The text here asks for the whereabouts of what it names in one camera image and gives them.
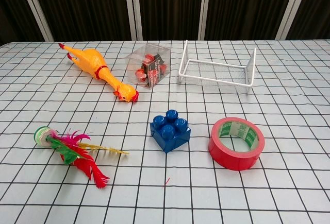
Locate colourful feather shuttlecock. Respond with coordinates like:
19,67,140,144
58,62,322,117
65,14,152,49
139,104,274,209
34,127,130,189

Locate blue plastic building block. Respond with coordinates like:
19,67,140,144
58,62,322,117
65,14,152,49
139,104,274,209
150,109,192,154

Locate clear box of red pushpins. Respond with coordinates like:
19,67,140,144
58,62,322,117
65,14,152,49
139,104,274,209
125,43,171,89

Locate yellow rubber chicken toy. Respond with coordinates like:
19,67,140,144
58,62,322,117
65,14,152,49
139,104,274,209
58,43,140,104

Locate white grid-pattern tablecloth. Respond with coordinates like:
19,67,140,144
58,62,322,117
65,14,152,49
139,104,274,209
0,39,330,224

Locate red tape roll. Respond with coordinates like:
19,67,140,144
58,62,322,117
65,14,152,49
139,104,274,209
208,117,266,171

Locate dark ribbed partition panel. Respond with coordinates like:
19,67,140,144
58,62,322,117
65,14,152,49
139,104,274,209
0,0,330,45

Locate white wire mesh rack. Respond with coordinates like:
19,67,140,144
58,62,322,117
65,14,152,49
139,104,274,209
177,40,257,94

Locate white partition frame post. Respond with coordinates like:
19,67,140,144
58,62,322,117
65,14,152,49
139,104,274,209
16,0,55,42
122,0,144,41
198,0,216,41
275,0,305,41

